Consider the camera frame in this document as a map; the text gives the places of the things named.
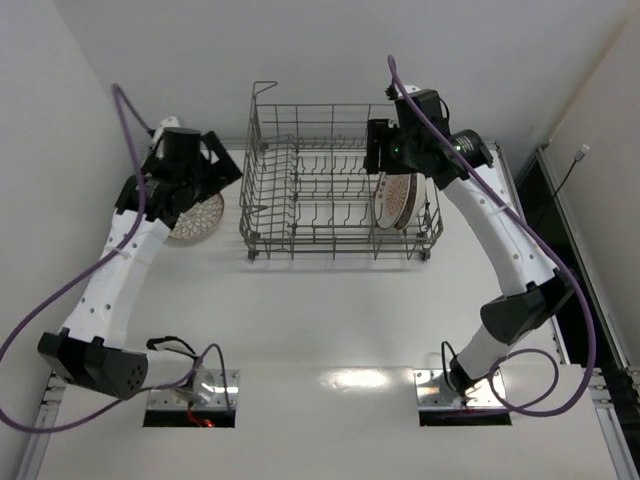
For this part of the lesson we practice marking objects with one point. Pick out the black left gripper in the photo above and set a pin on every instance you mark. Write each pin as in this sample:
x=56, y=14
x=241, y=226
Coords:
x=220, y=163

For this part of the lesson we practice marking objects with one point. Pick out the floral plate brown rim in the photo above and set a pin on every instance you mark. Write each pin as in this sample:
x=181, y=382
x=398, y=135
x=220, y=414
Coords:
x=199, y=222
x=415, y=201

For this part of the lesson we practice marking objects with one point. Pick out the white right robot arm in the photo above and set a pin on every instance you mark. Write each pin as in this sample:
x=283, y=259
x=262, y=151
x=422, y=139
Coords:
x=533, y=285

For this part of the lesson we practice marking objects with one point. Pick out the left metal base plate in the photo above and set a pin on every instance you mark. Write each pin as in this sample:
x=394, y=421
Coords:
x=210, y=391

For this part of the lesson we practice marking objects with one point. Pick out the aluminium frame rail right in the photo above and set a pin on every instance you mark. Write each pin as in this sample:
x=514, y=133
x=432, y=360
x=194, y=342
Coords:
x=615, y=380

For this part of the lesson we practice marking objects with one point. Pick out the metal base plate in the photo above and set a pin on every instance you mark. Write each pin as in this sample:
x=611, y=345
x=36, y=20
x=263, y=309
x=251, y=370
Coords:
x=433, y=394
x=210, y=391

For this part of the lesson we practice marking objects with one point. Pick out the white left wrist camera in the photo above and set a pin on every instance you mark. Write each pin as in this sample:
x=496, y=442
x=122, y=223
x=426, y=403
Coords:
x=168, y=122

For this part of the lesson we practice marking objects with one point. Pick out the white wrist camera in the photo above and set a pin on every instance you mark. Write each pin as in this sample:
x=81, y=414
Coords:
x=168, y=122
x=409, y=89

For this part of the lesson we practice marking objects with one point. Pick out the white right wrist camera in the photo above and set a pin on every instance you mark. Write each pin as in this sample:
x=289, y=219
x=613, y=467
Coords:
x=409, y=89

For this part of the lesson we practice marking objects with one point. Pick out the grey wire dish rack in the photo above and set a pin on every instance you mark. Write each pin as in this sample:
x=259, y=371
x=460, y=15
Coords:
x=305, y=189

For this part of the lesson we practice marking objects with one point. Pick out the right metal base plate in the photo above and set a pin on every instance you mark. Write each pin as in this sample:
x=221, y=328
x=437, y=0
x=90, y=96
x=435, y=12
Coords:
x=433, y=394

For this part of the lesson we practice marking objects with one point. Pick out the black wall cable white plug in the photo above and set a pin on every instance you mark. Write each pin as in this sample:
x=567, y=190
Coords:
x=579, y=155

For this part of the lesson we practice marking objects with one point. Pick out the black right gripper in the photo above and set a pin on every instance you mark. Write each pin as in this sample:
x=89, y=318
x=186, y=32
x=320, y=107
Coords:
x=376, y=147

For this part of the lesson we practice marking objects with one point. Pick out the orange sunburst plate dark rim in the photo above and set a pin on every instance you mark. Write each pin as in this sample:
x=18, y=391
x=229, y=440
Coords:
x=391, y=194

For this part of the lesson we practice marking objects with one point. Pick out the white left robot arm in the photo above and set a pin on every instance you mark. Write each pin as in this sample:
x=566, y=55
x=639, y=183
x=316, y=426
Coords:
x=89, y=349

